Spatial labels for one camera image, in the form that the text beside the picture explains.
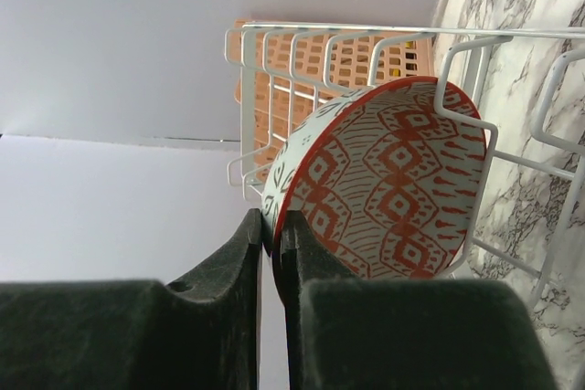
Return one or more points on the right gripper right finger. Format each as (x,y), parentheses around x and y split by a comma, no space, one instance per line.
(347,333)

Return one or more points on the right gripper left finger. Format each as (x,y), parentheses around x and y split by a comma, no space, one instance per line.
(196,332)

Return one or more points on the red patterned white bowl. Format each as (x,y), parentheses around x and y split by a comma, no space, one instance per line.
(386,184)

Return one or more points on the white wire dish rack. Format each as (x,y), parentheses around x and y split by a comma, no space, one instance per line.
(524,202)

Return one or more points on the orange plastic file organizer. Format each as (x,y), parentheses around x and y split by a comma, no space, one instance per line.
(288,70)

